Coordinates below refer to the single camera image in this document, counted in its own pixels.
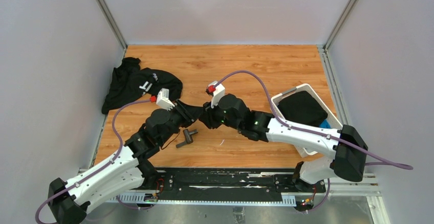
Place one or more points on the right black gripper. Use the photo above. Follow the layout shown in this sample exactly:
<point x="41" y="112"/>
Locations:
<point x="207" y="117"/>

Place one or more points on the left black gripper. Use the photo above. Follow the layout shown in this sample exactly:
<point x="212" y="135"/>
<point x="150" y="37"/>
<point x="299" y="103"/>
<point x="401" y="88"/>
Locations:
<point x="189" y="113"/>

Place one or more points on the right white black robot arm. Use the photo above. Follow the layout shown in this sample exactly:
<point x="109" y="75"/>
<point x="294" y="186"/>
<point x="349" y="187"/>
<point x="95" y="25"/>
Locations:
<point x="343" y="149"/>

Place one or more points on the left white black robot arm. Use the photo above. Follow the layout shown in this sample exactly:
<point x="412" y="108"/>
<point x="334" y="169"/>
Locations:
<point x="127" y="168"/>

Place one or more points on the black cloth with white print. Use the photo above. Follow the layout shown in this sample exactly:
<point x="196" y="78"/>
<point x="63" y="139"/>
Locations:
<point x="130" y="82"/>

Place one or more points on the black cloth in basket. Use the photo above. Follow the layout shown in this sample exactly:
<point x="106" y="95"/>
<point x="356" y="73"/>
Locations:
<point x="302" y="108"/>

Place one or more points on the blue cloth in basket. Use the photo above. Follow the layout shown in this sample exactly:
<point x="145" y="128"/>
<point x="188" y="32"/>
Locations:
<point x="324" y="124"/>

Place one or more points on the white plastic basket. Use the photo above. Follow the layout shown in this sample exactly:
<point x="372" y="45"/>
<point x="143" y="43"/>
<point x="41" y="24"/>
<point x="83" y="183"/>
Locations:
<point x="308" y="140"/>

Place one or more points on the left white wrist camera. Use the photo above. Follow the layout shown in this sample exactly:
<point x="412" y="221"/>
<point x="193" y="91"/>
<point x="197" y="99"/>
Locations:
<point x="163" y="100"/>

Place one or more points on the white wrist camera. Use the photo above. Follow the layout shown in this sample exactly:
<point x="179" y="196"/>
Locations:
<point x="163" y="100"/>
<point x="217" y="94"/>

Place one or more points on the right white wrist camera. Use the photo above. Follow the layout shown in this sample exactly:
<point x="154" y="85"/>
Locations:
<point x="217" y="94"/>

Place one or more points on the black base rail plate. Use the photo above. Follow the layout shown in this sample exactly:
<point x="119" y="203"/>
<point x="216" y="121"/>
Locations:
<point x="207" y="186"/>

